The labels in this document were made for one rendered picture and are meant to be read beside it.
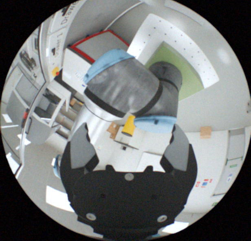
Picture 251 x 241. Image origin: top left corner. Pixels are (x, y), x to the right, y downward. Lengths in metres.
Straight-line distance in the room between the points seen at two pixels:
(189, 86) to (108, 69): 0.33
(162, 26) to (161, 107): 0.34
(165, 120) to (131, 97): 0.09
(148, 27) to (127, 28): 0.86
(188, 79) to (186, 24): 0.94
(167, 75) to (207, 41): 1.10
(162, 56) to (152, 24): 0.17
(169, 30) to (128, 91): 0.33
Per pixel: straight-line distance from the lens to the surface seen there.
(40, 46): 0.55
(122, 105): 0.16
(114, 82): 0.15
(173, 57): 0.33
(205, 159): 2.95
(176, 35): 0.41
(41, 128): 1.30
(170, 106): 0.21
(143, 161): 3.64
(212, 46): 1.33
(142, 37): 0.42
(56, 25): 0.52
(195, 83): 0.39
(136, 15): 1.21
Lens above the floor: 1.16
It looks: 21 degrees down
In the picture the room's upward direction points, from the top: 157 degrees counter-clockwise
